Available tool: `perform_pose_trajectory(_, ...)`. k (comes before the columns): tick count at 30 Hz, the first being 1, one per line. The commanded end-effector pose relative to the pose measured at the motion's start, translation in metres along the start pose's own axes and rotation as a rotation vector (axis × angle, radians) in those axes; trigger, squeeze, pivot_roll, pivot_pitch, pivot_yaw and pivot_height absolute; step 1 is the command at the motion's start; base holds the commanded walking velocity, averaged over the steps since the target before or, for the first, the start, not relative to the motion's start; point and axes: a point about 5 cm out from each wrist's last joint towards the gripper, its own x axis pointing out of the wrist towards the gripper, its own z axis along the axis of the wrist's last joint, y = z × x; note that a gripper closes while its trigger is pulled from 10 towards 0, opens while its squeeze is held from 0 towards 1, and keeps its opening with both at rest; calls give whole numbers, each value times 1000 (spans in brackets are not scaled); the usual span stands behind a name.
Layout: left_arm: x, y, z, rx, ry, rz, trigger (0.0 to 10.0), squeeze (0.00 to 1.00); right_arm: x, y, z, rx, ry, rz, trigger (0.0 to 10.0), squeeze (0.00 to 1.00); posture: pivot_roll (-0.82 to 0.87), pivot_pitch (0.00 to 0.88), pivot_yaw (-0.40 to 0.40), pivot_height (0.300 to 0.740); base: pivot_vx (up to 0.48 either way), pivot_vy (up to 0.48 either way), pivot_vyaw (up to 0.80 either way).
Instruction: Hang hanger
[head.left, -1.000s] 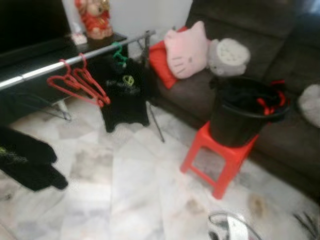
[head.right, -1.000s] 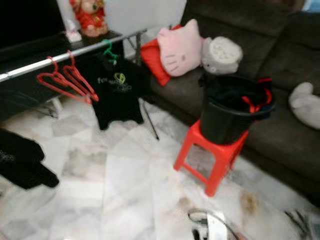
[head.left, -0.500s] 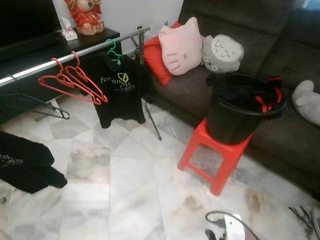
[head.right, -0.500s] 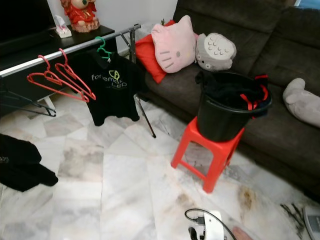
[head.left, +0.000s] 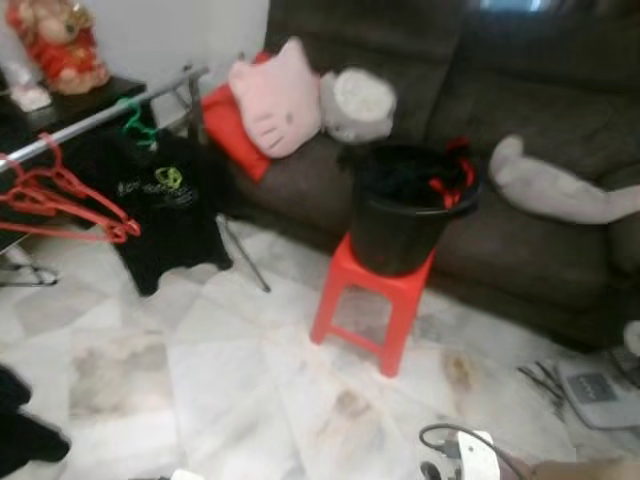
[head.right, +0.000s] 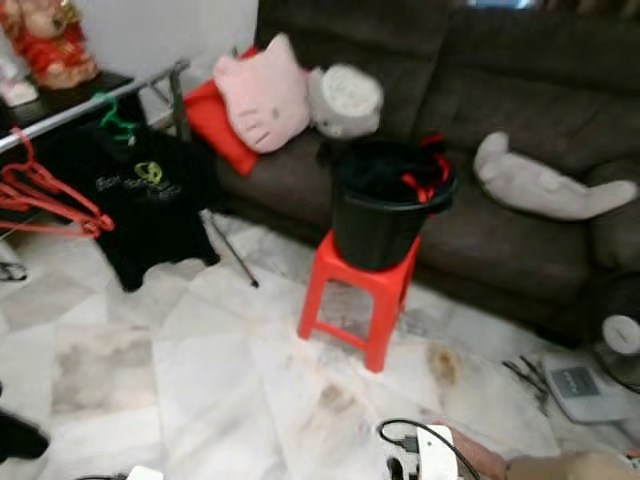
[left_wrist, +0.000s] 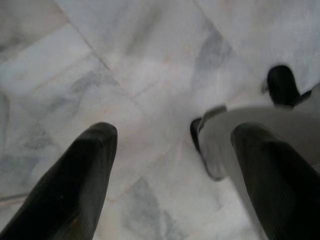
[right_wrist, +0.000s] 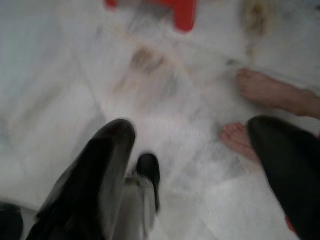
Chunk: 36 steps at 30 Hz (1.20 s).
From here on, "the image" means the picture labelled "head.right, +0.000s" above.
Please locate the green plastic hanger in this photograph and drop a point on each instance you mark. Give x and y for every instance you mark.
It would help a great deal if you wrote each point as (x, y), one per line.
(117, 122)

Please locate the red cushion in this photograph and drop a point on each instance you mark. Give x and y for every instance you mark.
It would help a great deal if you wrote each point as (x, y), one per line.
(220, 130)

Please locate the grey long plush toy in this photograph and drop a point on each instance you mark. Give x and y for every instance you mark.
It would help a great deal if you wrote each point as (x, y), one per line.
(530, 185)

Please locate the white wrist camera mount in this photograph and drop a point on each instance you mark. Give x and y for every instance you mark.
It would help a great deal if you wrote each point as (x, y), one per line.
(435, 455)
(145, 473)

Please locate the silver clothes rack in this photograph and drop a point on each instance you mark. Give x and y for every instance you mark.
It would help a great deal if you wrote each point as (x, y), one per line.
(80, 110)

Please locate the person's leg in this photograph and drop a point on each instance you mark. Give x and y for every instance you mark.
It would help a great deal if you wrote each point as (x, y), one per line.
(560, 468)

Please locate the black cloth heap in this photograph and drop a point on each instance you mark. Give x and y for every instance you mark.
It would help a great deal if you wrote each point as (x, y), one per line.
(22, 438)

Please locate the black shirt with green logo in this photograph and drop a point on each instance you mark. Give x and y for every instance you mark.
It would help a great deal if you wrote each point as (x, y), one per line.
(150, 225)

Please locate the white tissue pack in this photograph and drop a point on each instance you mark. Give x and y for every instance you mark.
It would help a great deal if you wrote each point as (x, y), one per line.
(15, 92)

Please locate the grey Totoro face pillow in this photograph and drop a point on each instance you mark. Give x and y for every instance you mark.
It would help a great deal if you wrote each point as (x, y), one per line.
(345, 100)

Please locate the dark grey fabric sofa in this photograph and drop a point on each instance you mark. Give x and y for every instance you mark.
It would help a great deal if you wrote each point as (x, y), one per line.
(530, 70)

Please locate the black plastic bucket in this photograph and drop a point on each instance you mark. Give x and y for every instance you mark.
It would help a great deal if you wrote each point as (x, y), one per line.
(375, 235)

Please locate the red gold deity statue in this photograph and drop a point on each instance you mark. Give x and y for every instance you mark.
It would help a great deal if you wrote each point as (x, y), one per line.
(50, 40)

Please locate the pink cat face pillow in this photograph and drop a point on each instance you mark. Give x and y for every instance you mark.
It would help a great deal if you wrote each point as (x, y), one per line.
(260, 95)

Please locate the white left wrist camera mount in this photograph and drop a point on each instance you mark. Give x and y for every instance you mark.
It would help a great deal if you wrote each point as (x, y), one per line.
(145, 473)

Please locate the dark navy garment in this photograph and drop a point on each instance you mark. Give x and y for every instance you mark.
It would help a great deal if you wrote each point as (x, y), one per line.
(375, 165)

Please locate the grey standing fan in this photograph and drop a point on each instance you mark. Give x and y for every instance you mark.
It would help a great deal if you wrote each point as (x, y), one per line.
(575, 385)

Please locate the red plastic stool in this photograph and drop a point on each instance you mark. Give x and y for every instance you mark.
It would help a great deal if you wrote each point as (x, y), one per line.
(370, 275)

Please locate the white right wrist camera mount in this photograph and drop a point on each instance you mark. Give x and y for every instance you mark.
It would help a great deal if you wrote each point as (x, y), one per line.
(435, 455)

